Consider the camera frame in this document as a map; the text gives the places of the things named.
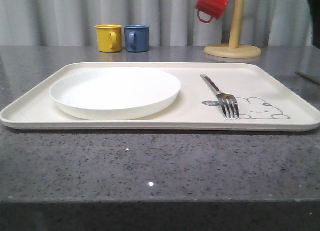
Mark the white round plate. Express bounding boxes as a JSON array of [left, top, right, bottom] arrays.
[[50, 67, 181, 121]]

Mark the steel fork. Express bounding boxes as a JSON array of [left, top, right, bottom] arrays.
[[200, 74, 240, 120]]

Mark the steel chopstick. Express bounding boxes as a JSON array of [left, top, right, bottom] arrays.
[[296, 71, 320, 85]]

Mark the cream rabbit serving tray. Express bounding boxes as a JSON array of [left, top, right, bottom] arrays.
[[0, 62, 320, 132]]

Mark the blue mug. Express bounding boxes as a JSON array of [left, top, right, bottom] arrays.
[[123, 24, 150, 53]]

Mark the yellow mug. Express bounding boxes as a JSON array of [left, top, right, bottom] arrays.
[[95, 24, 123, 53]]

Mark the wooden mug tree stand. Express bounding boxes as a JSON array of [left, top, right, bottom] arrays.
[[204, 0, 262, 59]]

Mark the red mug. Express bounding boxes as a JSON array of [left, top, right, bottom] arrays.
[[195, 0, 230, 24]]

